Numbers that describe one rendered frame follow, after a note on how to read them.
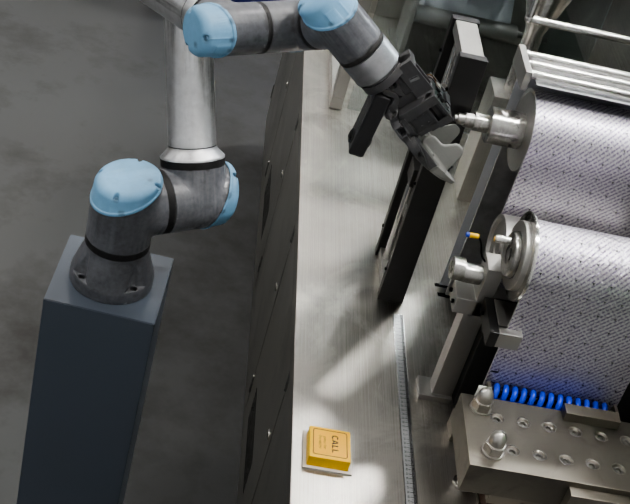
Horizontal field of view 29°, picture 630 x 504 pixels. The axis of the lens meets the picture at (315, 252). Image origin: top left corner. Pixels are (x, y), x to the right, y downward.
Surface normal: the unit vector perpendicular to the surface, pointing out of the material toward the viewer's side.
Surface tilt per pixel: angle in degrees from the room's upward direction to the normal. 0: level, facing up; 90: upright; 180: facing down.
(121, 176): 8
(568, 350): 90
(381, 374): 0
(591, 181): 92
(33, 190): 0
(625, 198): 92
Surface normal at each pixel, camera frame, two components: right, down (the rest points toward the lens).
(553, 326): 0.00, 0.60
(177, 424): 0.23, -0.78
